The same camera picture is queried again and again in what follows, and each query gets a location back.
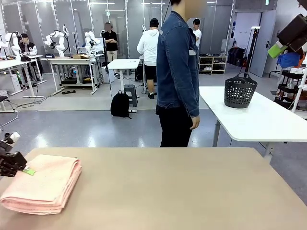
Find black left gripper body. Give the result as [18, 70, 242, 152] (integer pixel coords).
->
[0, 139, 15, 157]

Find person in white hoodie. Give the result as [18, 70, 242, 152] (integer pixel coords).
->
[136, 17, 160, 100]

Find black backpack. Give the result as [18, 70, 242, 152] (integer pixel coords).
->
[110, 90, 132, 119]

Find person in white t-shirt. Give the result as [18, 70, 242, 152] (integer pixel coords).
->
[192, 18, 203, 50]

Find person's right hand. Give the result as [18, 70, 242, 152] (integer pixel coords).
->
[189, 115, 201, 131]

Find pink terry towel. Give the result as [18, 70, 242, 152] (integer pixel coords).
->
[0, 154, 83, 216]

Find black tripod with white head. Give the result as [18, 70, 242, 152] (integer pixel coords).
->
[243, 26, 261, 78]

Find black utility cart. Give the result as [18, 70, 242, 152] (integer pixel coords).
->
[274, 70, 306, 110]

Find figure with blue garment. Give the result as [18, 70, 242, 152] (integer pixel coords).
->
[276, 52, 302, 68]

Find person in denim jacket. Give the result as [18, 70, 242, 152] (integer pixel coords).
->
[155, 0, 207, 148]

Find black luggage bag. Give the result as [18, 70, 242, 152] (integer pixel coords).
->
[227, 46, 246, 67]

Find small white standing desk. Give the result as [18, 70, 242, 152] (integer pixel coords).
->
[107, 58, 141, 113]

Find wooden shoe shelf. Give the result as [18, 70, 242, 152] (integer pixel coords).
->
[198, 55, 228, 75]

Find person in black polo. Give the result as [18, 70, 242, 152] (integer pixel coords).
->
[103, 22, 119, 62]

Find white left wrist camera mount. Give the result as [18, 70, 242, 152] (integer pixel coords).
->
[3, 131, 21, 145]

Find black perforated laundry basket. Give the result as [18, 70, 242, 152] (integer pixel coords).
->
[224, 71, 258, 109]

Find white metal rack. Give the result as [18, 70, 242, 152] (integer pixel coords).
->
[291, 56, 307, 114]

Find seated person in varsity jacket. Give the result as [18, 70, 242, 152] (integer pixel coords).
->
[18, 33, 44, 82]

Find large white table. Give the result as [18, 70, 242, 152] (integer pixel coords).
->
[199, 85, 307, 164]

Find white-framed desk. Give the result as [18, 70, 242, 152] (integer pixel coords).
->
[0, 54, 47, 99]
[40, 56, 98, 96]

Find grey plastic stool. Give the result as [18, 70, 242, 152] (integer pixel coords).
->
[123, 84, 139, 108]

